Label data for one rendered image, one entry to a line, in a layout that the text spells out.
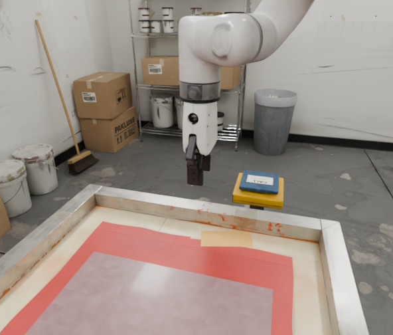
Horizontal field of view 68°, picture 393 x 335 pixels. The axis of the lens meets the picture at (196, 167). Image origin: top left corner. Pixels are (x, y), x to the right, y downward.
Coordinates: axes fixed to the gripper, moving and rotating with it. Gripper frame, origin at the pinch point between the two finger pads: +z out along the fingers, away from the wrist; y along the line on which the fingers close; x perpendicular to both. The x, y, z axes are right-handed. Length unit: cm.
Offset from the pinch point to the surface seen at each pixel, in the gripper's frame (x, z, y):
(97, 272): 13.4, 12.3, -20.4
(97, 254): 15.8, 12.3, -16.4
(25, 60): 200, 3, 166
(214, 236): -4.8, 12.2, -5.3
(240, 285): -11.7, 12.2, -16.6
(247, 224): -11.2, 10.5, -2.0
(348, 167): -94, 108, 251
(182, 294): -2.8, 12.2, -20.9
